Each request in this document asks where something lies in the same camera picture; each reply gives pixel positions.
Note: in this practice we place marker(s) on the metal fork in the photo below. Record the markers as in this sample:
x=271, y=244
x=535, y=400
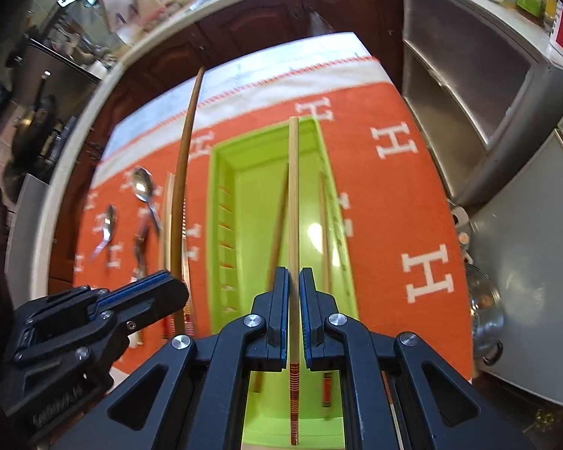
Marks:
x=140, y=243

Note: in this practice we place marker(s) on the frying pan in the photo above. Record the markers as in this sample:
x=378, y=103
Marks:
x=33, y=122

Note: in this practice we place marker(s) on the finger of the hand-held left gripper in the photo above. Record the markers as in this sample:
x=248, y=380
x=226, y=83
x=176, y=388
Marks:
x=131, y=289
x=155, y=302

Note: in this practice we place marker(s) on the stainless steel appliance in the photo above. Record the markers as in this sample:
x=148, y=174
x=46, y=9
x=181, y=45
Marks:
x=51, y=70

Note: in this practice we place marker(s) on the orange printed blanket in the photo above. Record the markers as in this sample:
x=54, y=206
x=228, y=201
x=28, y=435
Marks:
x=403, y=197

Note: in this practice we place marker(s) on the small metal spoon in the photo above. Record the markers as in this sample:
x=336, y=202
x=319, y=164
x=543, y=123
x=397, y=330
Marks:
x=109, y=222

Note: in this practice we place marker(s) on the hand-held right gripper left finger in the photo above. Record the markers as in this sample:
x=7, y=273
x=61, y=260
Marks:
x=285, y=300

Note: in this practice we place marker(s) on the green plastic tray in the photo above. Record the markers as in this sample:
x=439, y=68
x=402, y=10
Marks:
x=309, y=187

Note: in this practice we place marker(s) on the brown wooden chopstick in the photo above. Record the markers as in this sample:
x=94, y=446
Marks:
x=185, y=173
x=277, y=225

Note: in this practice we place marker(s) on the bamboo chopstick red patterned end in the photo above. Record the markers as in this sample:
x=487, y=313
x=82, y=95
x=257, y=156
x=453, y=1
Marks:
x=325, y=225

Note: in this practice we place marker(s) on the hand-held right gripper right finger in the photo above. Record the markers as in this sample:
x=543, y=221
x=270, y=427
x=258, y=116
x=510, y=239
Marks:
x=306, y=300

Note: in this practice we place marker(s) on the metal pot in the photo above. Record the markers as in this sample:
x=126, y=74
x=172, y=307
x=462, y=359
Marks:
x=485, y=309

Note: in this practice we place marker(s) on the yellow jar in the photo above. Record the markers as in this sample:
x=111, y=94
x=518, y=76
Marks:
x=550, y=9

